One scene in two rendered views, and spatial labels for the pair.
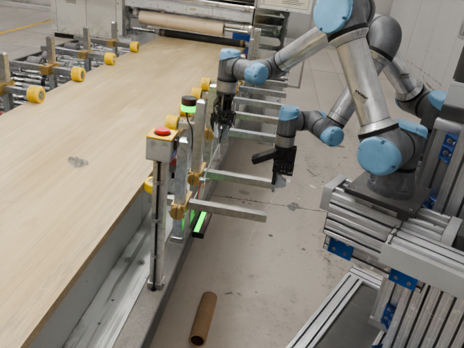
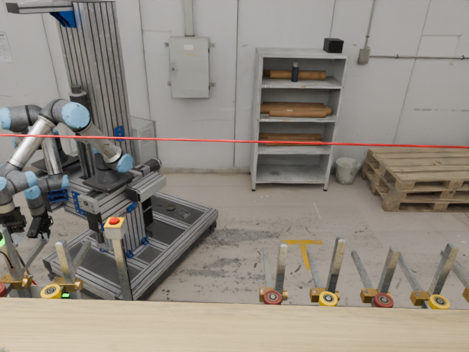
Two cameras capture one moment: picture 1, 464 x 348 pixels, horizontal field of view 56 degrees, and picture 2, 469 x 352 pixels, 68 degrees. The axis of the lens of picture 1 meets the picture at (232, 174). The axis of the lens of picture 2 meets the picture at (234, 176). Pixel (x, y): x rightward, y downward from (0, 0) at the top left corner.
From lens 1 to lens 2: 1.67 m
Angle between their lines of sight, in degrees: 82
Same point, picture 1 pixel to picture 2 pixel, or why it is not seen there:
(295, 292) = not seen: hidden behind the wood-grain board
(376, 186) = (113, 180)
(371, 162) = (126, 167)
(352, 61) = (96, 133)
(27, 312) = (201, 309)
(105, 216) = (103, 306)
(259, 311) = not seen: hidden behind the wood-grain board
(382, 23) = (36, 110)
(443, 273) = (158, 183)
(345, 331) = (102, 269)
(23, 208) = not seen: outside the picture
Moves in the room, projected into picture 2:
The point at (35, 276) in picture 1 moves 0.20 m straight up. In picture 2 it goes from (173, 318) to (169, 283)
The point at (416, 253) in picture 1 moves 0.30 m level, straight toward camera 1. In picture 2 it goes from (147, 186) to (187, 197)
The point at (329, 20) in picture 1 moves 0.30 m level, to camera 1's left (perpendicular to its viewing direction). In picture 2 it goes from (82, 120) to (60, 145)
